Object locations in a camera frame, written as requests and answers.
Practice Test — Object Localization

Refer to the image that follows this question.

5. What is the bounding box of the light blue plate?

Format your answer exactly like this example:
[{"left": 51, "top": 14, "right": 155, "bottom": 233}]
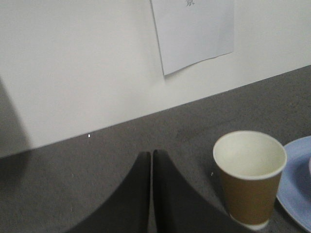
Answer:
[{"left": 277, "top": 136, "right": 311, "bottom": 232}]

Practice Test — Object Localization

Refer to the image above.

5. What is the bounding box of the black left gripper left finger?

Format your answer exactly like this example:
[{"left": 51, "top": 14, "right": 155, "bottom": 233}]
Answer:
[{"left": 68, "top": 152, "right": 151, "bottom": 233}]

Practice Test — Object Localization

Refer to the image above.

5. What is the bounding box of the brown paper cup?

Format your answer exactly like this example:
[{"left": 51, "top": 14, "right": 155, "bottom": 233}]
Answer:
[{"left": 213, "top": 131, "right": 287, "bottom": 231}]

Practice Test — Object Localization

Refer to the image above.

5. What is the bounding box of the grey stone countertop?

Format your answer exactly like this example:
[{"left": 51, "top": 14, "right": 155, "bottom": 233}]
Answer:
[{"left": 0, "top": 66, "right": 311, "bottom": 233}]

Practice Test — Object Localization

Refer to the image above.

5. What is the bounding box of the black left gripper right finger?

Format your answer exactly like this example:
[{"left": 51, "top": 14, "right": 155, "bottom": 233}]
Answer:
[{"left": 153, "top": 150, "right": 250, "bottom": 233}]

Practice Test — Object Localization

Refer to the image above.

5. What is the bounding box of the white paper sheet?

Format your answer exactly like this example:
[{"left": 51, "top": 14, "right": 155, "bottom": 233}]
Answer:
[{"left": 151, "top": 0, "right": 234, "bottom": 75}]

